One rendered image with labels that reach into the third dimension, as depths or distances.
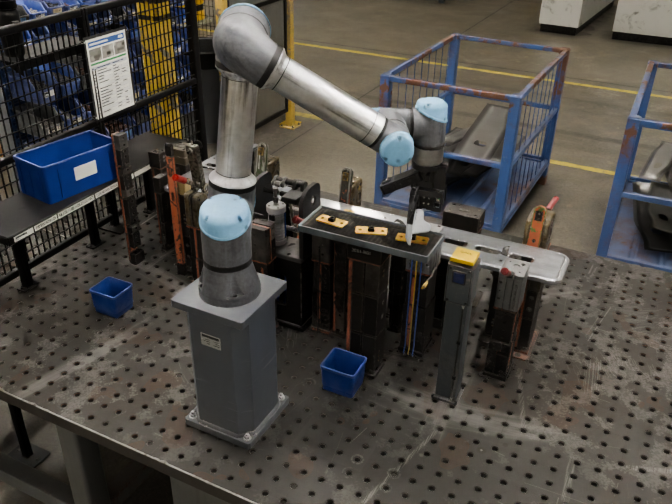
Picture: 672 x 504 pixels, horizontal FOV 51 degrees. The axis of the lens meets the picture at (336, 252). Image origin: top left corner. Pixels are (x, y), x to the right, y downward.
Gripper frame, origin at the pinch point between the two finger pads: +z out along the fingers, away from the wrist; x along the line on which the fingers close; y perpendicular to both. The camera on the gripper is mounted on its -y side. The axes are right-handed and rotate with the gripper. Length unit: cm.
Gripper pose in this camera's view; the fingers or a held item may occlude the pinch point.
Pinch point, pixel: (412, 232)
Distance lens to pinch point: 183.4
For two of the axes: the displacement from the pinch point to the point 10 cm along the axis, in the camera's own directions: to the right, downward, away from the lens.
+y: 9.5, 1.7, -2.5
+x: 3.0, -4.7, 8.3
